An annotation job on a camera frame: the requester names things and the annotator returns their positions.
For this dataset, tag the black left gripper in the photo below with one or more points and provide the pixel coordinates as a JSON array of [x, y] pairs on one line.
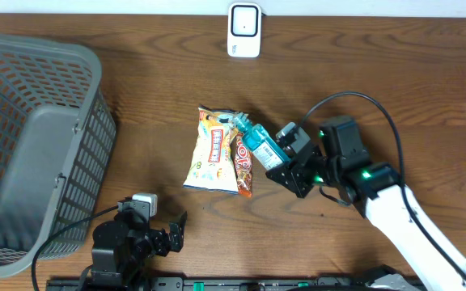
[[163, 246]]

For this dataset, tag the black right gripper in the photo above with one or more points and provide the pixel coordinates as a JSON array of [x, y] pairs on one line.
[[295, 181]]

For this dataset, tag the blue mouthwash bottle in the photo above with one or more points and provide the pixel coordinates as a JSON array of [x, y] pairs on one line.
[[259, 142]]

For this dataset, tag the red Top candy bar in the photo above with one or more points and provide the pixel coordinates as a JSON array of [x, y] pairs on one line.
[[243, 167]]

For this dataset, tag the yellow snack bag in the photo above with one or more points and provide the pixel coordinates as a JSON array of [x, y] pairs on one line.
[[212, 166]]

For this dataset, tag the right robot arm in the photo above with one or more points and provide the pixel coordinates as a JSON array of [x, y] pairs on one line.
[[374, 189]]

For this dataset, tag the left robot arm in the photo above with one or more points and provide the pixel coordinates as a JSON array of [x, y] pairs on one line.
[[121, 248]]

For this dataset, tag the white barcode scanner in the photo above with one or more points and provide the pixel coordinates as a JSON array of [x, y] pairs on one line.
[[244, 30]]

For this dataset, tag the grey plastic basket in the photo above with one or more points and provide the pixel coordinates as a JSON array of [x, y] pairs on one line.
[[56, 140]]

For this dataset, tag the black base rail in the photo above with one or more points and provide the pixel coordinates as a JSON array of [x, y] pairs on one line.
[[380, 278]]

